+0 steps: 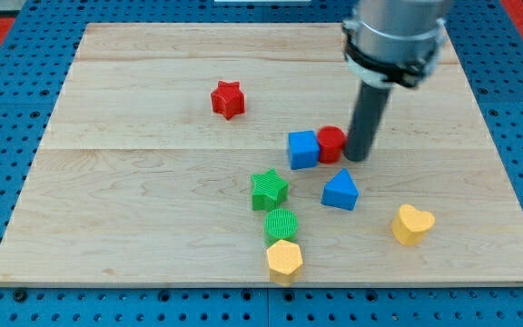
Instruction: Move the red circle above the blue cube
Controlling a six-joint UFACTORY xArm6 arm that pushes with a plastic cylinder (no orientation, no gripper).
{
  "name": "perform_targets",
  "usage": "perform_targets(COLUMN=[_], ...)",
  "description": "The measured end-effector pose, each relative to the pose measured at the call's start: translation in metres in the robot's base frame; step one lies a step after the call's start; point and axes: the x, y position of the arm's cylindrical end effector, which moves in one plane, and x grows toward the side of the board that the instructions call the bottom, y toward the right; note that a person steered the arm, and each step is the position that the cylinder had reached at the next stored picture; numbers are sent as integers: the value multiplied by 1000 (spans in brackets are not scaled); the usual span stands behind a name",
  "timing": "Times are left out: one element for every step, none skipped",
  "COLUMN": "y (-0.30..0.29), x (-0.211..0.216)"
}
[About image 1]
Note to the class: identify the yellow heart block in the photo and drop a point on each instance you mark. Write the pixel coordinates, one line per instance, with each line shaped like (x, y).
(410, 225)

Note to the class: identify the blue triangle block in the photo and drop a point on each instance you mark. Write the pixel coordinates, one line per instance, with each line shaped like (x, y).
(340, 191)

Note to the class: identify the blue cube block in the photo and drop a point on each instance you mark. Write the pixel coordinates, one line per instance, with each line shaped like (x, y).
(303, 149)

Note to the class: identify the red star block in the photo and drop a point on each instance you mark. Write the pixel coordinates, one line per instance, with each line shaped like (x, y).
(228, 99)

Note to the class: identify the green cylinder block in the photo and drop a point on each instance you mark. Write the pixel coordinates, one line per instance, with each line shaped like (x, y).
(280, 224)

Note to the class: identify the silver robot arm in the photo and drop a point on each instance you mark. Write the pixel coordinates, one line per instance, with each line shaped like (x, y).
(390, 42)

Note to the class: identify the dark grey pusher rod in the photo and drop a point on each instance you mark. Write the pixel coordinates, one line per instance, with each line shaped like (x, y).
(369, 108)

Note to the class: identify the yellow hexagon block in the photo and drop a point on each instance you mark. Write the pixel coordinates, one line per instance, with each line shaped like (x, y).
(285, 262)

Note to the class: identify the light wooden board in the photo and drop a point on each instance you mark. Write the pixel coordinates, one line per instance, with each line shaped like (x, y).
(138, 183)

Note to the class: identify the red cylinder block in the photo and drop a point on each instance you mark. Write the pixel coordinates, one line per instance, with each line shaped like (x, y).
(331, 140)

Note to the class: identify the green star block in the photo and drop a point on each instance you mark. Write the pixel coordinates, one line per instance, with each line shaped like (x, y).
(269, 190)

